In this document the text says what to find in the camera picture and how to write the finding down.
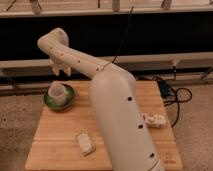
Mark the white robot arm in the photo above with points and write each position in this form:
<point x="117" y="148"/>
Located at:
<point x="112" y="96"/>

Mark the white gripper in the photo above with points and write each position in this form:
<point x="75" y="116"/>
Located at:
<point x="58" y="65"/>

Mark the white ceramic cup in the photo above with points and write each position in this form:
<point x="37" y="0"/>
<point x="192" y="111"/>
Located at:
<point x="58" y="93"/>

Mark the metal rail frame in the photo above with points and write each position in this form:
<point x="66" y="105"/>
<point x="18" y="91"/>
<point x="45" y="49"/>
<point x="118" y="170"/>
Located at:
<point x="130" y="62"/>

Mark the green ceramic bowl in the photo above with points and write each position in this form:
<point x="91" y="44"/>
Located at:
<point x="70" y="94"/>

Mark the wooden cutting board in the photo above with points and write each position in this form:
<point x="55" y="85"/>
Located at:
<point x="54" y="147"/>

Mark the white plastic bottle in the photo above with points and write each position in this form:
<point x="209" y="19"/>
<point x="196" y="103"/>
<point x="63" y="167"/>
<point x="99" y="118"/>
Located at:
<point x="154" y="120"/>

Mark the white wrapped packet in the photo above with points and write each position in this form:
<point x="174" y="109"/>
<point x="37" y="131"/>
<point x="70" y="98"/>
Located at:
<point x="85" y="143"/>

